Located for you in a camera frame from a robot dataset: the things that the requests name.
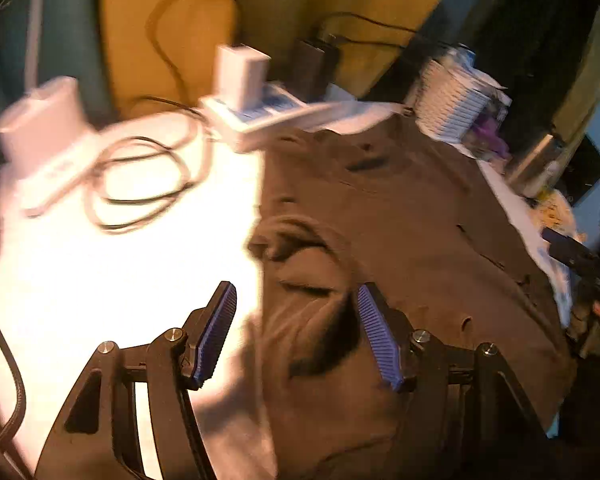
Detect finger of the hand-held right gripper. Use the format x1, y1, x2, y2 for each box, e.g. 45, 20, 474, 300
542, 227, 598, 268

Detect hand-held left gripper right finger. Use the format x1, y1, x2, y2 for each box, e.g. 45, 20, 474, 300
356, 282, 561, 480

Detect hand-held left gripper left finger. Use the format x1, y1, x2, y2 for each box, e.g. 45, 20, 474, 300
34, 281, 238, 480

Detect dark brown t-shirt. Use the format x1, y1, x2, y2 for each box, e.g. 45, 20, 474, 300
247, 115, 578, 480

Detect person's right forearm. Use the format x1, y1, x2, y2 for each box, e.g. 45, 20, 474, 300
569, 305, 600, 361

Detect white printed mug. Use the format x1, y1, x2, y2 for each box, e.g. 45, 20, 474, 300
532, 190, 578, 241

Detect steel tumbler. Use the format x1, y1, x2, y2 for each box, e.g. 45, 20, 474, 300
510, 132, 566, 196

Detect white textured table cover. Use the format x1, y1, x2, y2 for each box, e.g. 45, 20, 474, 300
0, 95, 581, 480

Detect purple cloth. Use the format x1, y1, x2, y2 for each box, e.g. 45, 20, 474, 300
467, 110, 511, 161

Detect yellow curtain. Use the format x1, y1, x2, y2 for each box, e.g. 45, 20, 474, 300
100, 0, 481, 116
550, 10, 600, 136

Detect white plastic basket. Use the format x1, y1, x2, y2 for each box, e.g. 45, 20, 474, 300
415, 55, 501, 143

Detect white power strip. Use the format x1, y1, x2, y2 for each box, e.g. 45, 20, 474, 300
200, 95, 381, 153

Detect blue white packets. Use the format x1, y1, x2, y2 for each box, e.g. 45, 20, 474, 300
442, 42, 483, 68

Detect white desk lamp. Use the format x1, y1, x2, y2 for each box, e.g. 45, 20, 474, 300
0, 0, 103, 217

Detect black charger adapter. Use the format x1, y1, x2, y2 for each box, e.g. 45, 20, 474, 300
292, 35, 338, 103

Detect teal curtain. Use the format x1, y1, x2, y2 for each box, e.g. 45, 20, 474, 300
0, 0, 112, 126

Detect black braided cable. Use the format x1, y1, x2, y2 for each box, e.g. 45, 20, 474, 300
0, 287, 27, 448

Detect black looped cable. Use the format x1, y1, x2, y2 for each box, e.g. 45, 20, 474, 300
87, 97, 213, 233

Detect thin black adapter cable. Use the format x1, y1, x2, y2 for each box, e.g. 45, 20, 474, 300
320, 12, 421, 51

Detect black charger plug cable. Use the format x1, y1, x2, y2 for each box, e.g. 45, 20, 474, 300
145, 0, 243, 111

